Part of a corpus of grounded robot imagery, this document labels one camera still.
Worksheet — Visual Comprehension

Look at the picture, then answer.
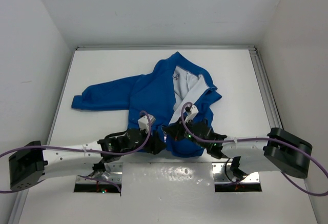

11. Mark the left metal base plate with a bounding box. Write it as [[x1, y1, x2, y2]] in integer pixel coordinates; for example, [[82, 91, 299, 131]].
[[89, 163, 122, 184]]

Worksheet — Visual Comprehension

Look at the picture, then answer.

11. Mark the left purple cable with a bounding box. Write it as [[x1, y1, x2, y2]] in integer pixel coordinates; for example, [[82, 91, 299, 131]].
[[0, 110, 151, 195]]

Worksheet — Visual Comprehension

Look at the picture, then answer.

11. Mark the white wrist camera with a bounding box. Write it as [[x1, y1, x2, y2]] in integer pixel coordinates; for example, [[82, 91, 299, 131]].
[[184, 105, 198, 123], [138, 115, 156, 130]]

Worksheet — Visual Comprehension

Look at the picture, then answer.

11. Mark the metal base plate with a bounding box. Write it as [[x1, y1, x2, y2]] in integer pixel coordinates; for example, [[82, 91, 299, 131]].
[[89, 163, 122, 184], [212, 162, 260, 185]]

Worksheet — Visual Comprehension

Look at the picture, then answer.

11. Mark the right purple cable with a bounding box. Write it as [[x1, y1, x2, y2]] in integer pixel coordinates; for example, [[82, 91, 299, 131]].
[[180, 101, 328, 197]]

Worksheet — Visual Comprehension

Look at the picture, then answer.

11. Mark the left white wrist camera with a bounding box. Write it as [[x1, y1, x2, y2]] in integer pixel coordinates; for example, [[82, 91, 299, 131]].
[[138, 115, 156, 130]]

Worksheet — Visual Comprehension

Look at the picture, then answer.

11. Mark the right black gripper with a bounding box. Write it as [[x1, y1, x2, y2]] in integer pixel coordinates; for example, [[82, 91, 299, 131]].
[[164, 115, 208, 149]]

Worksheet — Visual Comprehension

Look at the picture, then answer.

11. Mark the purple cable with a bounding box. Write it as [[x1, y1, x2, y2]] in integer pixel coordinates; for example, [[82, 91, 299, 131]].
[[180, 101, 328, 197], [0, 110, 151, 195]]

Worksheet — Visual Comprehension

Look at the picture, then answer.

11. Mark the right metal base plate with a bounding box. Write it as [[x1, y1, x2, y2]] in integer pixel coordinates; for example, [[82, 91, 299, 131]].
[[212, 162, 260, 185]]

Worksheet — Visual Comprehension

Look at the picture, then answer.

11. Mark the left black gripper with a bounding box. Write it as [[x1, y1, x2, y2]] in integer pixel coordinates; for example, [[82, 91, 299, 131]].
[[121, 125, 166, 155]]

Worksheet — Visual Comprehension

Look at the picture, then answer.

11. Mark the blue zip jacket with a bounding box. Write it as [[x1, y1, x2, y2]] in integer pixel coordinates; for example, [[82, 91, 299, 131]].
[[71, 52, 222, 158]]

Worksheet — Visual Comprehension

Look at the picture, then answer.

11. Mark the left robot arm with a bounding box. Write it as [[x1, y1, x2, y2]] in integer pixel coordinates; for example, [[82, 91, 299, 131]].
[[8, 128, 166, 192]]

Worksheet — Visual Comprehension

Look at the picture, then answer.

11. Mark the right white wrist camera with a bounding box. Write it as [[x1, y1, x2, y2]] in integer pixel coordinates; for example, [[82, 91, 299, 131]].
[[184, 105, 198, 123]]

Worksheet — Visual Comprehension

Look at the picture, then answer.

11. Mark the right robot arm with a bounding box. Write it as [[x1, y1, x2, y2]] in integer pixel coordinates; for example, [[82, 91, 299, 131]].
[[163, 120, 313, 179]]

